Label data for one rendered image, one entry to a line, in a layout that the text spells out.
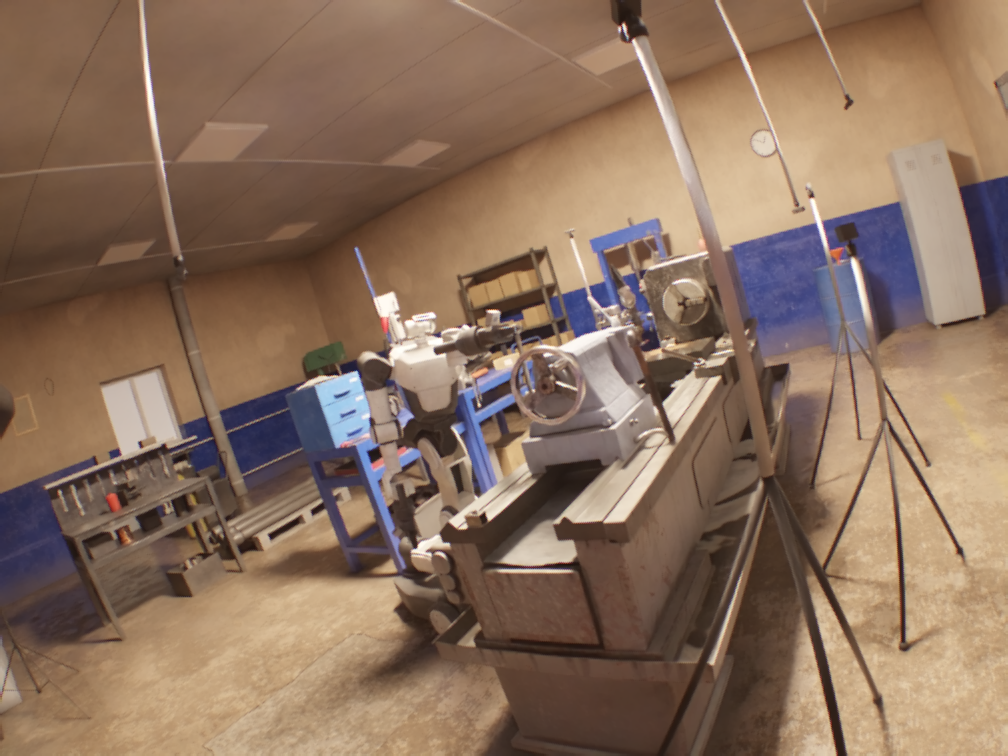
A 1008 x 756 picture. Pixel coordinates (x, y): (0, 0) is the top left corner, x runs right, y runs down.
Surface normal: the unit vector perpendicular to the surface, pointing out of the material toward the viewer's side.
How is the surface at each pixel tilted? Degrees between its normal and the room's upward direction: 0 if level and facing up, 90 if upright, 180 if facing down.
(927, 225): 90
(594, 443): 90
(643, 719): 90
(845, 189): 90
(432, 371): 102
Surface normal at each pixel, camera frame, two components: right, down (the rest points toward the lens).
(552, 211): -0.51, 0.26
